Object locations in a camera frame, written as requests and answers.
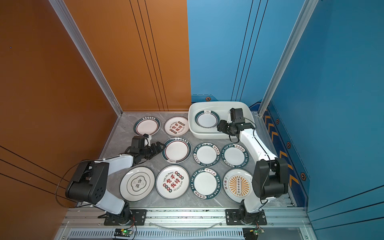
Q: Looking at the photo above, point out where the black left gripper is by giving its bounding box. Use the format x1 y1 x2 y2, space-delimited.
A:
140 141 167 160

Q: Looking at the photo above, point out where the green red ring plate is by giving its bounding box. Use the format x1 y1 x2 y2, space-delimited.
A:
134 116 161 136
195 110 220 129
162 138 192 164

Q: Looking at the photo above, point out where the green red ring plate back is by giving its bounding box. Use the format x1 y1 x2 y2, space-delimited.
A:
134 116 161 136

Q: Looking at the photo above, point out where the white red text plate back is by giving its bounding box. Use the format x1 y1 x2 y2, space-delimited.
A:
164 116 189 137

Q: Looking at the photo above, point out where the white red text plate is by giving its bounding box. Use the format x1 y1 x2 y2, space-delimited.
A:
164 116 189 137
155 165 190 200

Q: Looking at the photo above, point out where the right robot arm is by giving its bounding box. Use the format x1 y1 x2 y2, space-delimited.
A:
217 120 289 217

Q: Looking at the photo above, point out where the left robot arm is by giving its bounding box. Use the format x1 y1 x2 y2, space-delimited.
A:
65 134 166 216

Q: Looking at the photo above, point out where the white plastic bin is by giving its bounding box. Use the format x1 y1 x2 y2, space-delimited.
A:
188 101 255 140

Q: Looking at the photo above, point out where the green rim plate upper right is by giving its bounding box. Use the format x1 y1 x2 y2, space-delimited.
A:
221 144 249 168

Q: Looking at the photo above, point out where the green rim plate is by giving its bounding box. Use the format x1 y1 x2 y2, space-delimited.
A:
193 142 221 167
190 168 222 200
221 144 249 168

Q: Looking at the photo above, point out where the green rim plate upper middle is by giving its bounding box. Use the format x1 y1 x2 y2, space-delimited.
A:
193 142 221 167

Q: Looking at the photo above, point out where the white red text plate front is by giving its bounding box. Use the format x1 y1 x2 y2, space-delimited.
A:
155 165 190 200

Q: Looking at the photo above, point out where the white flower outline plate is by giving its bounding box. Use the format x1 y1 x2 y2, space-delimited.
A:
120 167 155 202

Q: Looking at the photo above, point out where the orange sunburst plate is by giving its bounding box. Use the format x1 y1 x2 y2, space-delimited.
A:
223 169 258 203

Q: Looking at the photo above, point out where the green rim plate front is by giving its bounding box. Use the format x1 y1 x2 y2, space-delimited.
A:
190 168 222 200

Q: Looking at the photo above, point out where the green circuit board left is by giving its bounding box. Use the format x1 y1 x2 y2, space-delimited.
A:
114 228 134 240

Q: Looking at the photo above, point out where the circuit board right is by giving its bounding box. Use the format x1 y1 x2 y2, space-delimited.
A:
243 228 265 240

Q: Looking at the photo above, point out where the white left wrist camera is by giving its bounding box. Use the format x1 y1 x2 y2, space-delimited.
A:
143 134 152 147

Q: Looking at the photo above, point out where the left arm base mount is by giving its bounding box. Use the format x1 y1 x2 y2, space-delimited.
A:
99 209 147 227

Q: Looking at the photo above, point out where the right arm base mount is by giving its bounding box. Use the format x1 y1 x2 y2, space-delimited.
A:
225 209 268 226

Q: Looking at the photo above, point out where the aluminium front rail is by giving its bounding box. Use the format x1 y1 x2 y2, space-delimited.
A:
60 207 312 229

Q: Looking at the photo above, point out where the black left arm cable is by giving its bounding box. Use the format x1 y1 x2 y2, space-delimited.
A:
54 159 88 209

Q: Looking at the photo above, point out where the aluminium corner post right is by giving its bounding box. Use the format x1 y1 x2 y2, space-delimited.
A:
258 0 319 117

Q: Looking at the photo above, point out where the aluminium corner post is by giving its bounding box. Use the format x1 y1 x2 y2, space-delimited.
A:
258 0 319 117
49 0 123 117

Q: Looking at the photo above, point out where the aluminium corner post left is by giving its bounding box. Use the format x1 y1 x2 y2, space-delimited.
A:
49 0 123 117

